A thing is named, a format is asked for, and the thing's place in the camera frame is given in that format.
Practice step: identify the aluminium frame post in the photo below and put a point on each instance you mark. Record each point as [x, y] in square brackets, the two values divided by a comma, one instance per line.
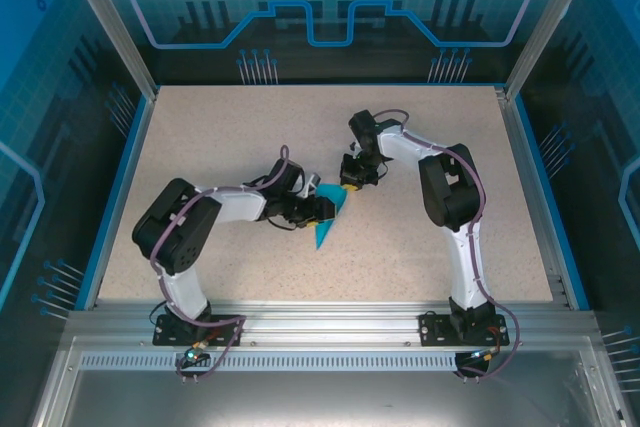
[115, 32]
[545, 22]

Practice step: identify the blue table edge trim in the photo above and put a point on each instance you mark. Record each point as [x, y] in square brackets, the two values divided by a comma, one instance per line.
[547, 197]
[122, 197]

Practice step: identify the blue paper sheet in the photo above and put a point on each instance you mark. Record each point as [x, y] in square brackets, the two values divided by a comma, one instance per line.
[341, 196]

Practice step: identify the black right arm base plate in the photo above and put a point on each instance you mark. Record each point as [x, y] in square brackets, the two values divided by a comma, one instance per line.
[430, 329]

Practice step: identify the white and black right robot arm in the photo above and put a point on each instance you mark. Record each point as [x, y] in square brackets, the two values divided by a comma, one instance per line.
[450, 187]

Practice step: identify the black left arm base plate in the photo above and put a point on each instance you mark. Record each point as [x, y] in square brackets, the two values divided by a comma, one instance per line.
[162, 334]

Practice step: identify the metal tray sheet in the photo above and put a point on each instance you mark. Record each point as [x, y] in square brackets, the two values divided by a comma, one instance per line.
[325, 402]

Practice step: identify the aluminium frame rail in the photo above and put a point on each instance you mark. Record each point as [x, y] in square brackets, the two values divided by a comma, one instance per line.
[325, 322]

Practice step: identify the aluminium side rail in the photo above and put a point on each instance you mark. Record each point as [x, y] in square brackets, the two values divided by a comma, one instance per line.
[535, 207]

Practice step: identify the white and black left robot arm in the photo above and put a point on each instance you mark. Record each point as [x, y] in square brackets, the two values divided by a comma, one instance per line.
[170, 232]

